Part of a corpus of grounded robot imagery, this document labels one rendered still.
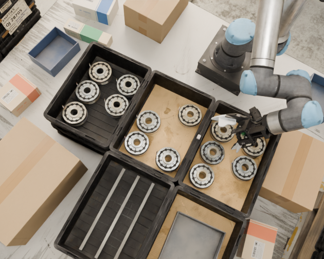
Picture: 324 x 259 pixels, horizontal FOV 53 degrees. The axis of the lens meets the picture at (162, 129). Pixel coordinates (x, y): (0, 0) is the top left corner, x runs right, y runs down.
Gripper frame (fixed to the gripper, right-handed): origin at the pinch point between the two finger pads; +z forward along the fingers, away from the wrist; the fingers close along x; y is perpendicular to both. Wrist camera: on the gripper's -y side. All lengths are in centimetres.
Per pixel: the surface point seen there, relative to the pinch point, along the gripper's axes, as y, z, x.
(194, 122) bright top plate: -11.6, 17.2, -1.5
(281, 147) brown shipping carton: -19.4, -7.6, 26.5
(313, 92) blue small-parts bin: -64, -15, 31
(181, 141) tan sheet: -4.3, 23.0, 1.6
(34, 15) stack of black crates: -69, 127, -86
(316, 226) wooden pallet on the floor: -46, 13, 112
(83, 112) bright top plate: 7, 49, -32
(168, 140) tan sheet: -1.8, 26.9, -1.8
